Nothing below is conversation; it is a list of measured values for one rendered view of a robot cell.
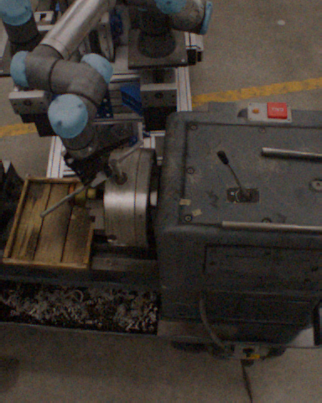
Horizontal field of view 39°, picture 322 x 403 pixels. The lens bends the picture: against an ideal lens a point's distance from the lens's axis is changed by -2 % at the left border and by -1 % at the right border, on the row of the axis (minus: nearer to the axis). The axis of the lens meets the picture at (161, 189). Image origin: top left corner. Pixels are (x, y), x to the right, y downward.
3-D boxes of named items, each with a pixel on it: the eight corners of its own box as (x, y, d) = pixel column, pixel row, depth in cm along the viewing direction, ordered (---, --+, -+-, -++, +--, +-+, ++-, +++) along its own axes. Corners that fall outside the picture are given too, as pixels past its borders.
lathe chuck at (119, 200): (149, 170, 167) (141, 129, 137) (142, 256, 156) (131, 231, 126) (125, 170, 167) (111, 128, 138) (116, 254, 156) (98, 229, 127)
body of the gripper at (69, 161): (67, 167, 114) (54, 146, 103) (94, 146, 116) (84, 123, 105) (85, 189, 112) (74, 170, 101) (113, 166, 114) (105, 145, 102)
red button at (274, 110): (285, 107, 143) (286, 102, 141) (286, 121, 139) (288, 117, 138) (266, 106, 143) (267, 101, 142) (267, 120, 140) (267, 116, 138)
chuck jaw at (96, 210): (121, 199, 143) (115, 232, 136) (122, 208, 147) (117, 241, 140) (86, 197, 144) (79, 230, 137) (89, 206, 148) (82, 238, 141)
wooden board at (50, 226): (104, 185, 176) (102, 179, 172) (88, 272, 156) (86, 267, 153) (29, 181, 178) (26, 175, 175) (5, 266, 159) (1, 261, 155)
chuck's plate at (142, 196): (159, 171, 166) (153, 130, 137) (152, 257, 155) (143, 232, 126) (149, 170, 167) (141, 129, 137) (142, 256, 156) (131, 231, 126)
